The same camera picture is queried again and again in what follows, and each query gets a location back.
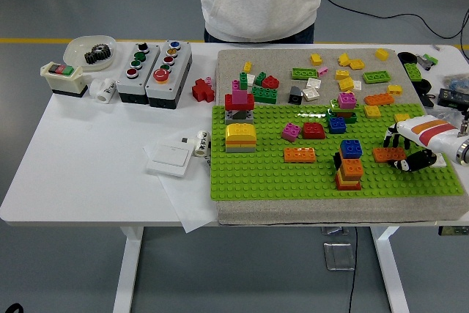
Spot grey base brick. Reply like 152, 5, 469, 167
224, 141, 257, 154

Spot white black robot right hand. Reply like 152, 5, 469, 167
383, 116, 465, 174

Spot red sloped brick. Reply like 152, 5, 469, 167
302, 121, 326, 140

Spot white wall switch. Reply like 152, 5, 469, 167
146, 143, 194, 178

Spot dark green brick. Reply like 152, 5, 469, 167
325, 109, 358, 125

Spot green flat plate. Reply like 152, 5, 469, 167
292, 67, 318, 80
362, 70, 391, 85

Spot lime green plate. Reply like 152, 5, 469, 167
329, 98, 361, 112

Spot orange two-by-two brick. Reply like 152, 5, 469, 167
337, 158, 365, 179

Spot white pipe tee fitting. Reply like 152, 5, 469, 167
89, 77, 117, 103

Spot thin yellow plate brick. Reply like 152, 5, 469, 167
335, 172, 360, 185

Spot grey arch brick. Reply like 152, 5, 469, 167
224, 108, 255, 125

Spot pink two-by-two brick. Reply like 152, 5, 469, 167
337, 92, 357, 111
281, 122, 302, 143

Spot plastic bag blue contents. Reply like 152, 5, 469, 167
442, 73, 469, 95

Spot black floor cable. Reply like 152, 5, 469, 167
323, 0, 469, 40

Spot wide red brick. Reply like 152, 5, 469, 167
224, 92, 256, 111

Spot black strap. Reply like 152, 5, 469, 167
416, 78, 440, 108

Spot green studded brick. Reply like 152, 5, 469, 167
404, 62, 423, 82

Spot red base brick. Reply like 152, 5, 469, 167
334, 177, 362, 192

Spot table control panel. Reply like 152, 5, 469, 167
437, 225, 469, 237

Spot metal floor plate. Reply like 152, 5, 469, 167
323, 242, 356, 272

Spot red cross-shaped brick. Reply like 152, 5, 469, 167
191, 78, 216, 103

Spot grey emergency-stop control box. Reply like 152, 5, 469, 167
145, 40, 193, 109

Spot green studded baseplate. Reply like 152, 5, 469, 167
210, 103, 465, 201

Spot yellow domed brick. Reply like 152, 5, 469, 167
224, 122, 257, 140

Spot blue two-by-two brick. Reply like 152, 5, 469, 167
339, 139, 363, 159
328, 116, 347, 135

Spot white table leg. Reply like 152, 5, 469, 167
369, 225, 410, 313
112, 227, 144, 313

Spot tall pink brick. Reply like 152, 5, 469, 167
232, 79, 249, 106

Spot black slope brick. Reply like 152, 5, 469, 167
287, 85, 304, 105

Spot white printed pipe fitting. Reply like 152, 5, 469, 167
193, 129, 213, 158

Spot cream red-green switch box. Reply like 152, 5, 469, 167
39, 62, 91, 98

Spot grey four-button control box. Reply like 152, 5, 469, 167
115, 42, 161, 105

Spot white paper sheet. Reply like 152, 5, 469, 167
143, 131, 220, 234

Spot grey green clip tool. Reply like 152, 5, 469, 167
416, 53, 440, 71

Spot white plastic dish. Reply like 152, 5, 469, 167
62, 34, 118, 72

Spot black electronic device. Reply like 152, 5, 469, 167
438, 88, 469, 111

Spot black hanging cable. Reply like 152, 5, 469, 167
347, 225, 359, 313

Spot green two-by-four brick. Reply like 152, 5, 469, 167
250, 85, 279, 104

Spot dark metal gear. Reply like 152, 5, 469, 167
84, 43, 113, 65

